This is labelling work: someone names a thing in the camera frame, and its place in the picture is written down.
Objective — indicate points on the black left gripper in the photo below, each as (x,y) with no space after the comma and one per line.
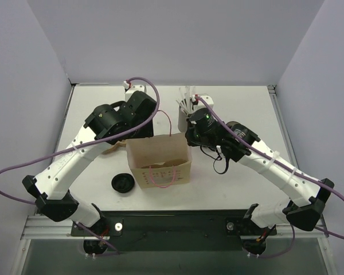
(146,129)

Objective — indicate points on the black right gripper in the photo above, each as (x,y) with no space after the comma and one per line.
(191,138)

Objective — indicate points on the brown cardboard cup carrier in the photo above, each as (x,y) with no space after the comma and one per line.
(170,163)
(115,147)

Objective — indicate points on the beige pink paper bag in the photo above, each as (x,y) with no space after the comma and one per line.
(160,161)

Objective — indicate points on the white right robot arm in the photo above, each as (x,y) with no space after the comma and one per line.
(241,145)

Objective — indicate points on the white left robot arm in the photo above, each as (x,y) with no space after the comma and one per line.
(106,125)

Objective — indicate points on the grey cylindrical holder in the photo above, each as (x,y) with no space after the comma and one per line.
(182,119)

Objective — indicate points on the white stirrer sticks bundle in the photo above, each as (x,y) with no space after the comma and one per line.
(187,101)

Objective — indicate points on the black cup lid stack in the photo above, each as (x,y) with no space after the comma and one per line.
(123,183)

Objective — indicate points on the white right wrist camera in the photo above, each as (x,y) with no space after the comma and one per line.
(203,100)

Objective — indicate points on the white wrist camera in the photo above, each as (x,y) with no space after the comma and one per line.
(203,100)
(129,89)

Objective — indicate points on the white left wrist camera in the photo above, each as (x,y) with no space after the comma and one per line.
(129,89)

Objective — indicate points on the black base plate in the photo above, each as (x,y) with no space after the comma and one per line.
(181,230)

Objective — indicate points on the aluminium frame rail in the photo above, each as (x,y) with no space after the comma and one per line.
(41,227)

